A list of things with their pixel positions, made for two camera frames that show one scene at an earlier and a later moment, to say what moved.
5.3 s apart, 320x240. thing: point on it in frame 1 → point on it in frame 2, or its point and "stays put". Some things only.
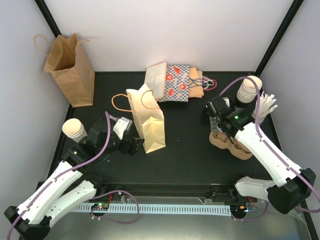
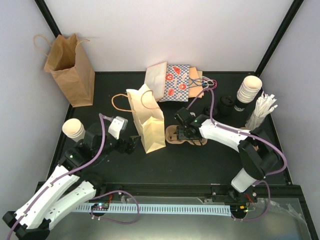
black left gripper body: [126, 150] stays put
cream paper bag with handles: [147, 116] stays put
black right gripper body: [214, 128] → [185, 135]
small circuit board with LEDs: [100, 206] stays put
